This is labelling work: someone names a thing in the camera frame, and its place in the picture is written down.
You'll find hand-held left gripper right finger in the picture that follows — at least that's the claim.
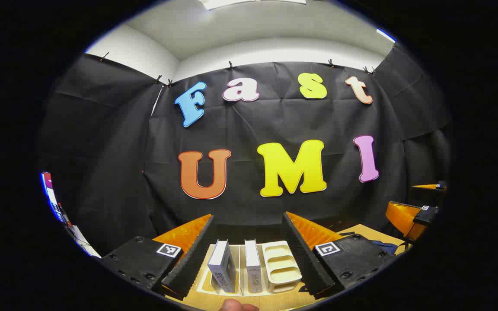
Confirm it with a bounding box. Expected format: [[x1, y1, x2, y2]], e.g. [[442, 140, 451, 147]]
[[281, 211, 396, 300]]

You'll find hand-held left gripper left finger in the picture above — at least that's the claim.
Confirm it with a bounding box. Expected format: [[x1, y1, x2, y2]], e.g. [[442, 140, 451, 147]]
[[101, 214, 216, 301]]

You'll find cream plastic bookshelf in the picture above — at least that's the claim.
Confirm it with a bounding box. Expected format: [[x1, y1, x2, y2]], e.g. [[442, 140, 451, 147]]
[[195, 240, 303, 298]]

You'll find pale blue cover book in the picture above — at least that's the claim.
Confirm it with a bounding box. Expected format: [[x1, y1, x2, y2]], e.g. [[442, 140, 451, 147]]
[[207, 240, 238, 294]]

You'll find blue schoolbag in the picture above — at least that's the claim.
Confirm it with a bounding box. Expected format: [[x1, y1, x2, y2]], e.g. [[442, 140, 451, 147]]
[[340, 232, 399, 255]]

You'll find ceiling light panel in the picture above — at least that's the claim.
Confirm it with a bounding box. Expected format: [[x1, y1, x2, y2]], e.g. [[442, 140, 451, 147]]
[[376, 28, 396, 44], [201, 0, 308, 11]]

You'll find colourful printed panel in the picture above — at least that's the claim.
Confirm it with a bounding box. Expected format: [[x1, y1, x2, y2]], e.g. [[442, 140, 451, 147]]
[[40, 171, 102, 259]]

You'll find row of black cloth clips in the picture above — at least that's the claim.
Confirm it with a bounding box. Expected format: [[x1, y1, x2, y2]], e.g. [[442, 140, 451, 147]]
[[99, 51, 377, 88]]

